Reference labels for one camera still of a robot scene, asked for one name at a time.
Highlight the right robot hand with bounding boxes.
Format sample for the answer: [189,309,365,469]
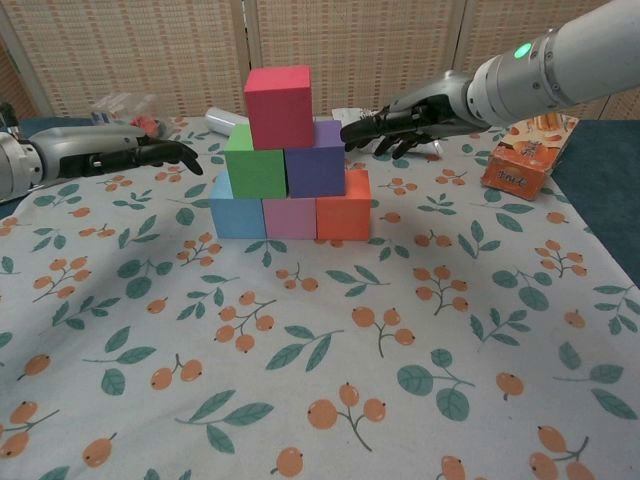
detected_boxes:
[339,69,489,161]

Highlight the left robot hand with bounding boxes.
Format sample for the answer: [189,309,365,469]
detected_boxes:
[29,123,205,182]

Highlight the purple cube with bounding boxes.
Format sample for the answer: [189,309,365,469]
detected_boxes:
[283,119,347,200]

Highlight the orange cube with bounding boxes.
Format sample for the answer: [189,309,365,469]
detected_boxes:
[314,169,372,241]

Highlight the red cube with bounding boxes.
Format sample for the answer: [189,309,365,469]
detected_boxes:
[243,64,315,151]

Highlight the blue cube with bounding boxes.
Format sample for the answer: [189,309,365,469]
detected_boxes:
[209,169,267,240]

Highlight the green cube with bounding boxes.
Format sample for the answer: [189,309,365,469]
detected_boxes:
[223,123,289,200]

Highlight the clear bag red items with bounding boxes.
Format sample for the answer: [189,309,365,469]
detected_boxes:
[89,92,174,139]

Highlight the crumpled snack bag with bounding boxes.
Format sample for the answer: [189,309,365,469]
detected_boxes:
[331,106,444,161]

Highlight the orange biscuit box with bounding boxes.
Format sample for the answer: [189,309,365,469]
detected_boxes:
[481,112,580,195]

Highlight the bamboo folding screen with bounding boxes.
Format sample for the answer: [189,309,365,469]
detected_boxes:
[0,0,640,121]

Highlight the plastic wrap roll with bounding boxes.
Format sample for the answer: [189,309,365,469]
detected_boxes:
[204,106,249,136]

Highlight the pink cube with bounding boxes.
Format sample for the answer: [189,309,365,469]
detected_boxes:
[262,196,319,240]

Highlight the floral tablecloth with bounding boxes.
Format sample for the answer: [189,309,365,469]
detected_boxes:
[0,115,640,480]

